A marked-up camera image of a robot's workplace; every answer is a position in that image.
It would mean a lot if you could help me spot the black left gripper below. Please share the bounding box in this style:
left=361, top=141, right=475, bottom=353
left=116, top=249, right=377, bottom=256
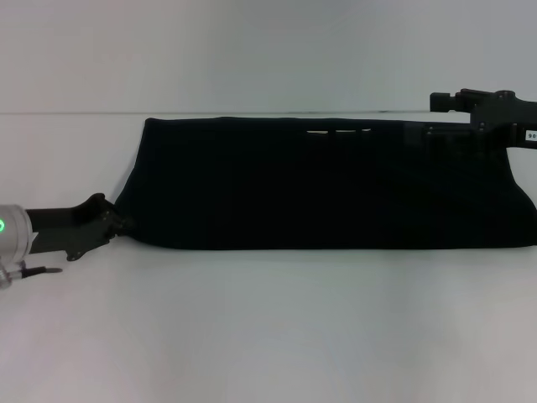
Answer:
left=24, top=192, right=134, bottom=261

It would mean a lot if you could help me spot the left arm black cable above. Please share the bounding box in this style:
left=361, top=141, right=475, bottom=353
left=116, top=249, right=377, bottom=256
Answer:
left=0, top=259, right=64, bottom=291

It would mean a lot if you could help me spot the black shirt with FREE print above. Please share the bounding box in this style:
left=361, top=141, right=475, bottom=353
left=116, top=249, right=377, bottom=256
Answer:
left=112, top=116, right=537, bottom=252

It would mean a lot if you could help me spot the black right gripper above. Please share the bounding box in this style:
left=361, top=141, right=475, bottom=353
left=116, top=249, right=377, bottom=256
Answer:
left=404, top=87, right=537, bottom=150

